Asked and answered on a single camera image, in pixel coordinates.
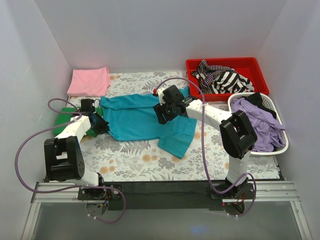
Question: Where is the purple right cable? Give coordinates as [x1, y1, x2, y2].
[152, 77, 256, 218]

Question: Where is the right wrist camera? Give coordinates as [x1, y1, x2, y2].
[152, 87, 166, 106]

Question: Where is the lavender shirt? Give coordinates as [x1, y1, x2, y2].
[230, 97, 287, 153]

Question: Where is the purple cable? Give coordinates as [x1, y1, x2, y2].
[152, 77, 256, 218]
[14, 98, 127, 224]

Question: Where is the white perforated laundry basket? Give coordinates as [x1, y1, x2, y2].
[227, 92, 289, 156]

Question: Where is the folded pink shirt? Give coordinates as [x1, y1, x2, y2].
[67, 67, 111, 97]

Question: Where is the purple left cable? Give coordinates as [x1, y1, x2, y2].
[14, 98, 127, 224]

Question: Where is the black garment in basket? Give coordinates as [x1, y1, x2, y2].
[245, 92, 277, 119]

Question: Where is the red plastic tray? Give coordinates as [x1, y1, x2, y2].
[185, 57, 270, 100]

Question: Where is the black white striped shirt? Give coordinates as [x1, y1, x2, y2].
[191, 59, 255, 95]

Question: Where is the teal t-shirt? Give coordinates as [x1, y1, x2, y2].
[100, 93, 197, 159]

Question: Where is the aluminium rail frame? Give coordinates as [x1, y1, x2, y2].
[31, 180, 300, 203]

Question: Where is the floral patterned table mat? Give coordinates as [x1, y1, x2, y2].
[49, 71, 281, 182]

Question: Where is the folded green shirt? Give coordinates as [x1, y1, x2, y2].
[53, 107, 97, 138]

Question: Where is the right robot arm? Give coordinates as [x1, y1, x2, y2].
[153, 85, 258, 199]

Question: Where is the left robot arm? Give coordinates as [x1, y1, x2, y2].
[44, 98, 109, 200]

